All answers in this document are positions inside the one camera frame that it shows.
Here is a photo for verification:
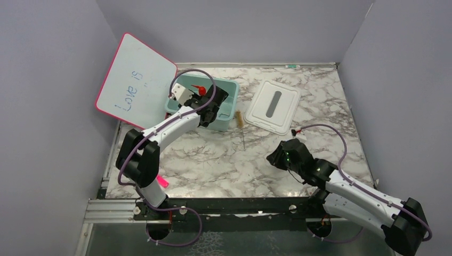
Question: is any white squeeze bottle red nozzle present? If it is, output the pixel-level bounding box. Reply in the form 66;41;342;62
191;85;207;97

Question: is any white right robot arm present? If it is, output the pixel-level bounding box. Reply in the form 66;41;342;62
266;138;427;255

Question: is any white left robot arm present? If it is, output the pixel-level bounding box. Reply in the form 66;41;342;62
116;84;228;219

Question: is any teal plastic bin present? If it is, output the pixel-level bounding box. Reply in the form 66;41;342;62
165;73;239;132

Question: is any white plastic bin lid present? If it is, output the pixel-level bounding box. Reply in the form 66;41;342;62
244;80;301;135

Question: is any pink framed whiteboard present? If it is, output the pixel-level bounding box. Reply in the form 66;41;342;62
95;33;177;129

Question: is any pink highlighter marker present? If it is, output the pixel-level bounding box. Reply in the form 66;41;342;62
156;175;169;188

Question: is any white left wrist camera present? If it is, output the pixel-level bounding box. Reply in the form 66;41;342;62
170;83;194;106

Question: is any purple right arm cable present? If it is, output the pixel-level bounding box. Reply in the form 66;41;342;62
291;124;433;244

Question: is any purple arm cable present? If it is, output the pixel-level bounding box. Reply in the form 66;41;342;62
117;69;217;247
291;124;433;244

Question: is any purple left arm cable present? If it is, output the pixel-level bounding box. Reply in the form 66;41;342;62
117;69;217;247

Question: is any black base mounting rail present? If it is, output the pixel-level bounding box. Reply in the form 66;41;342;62
97;189;343;234

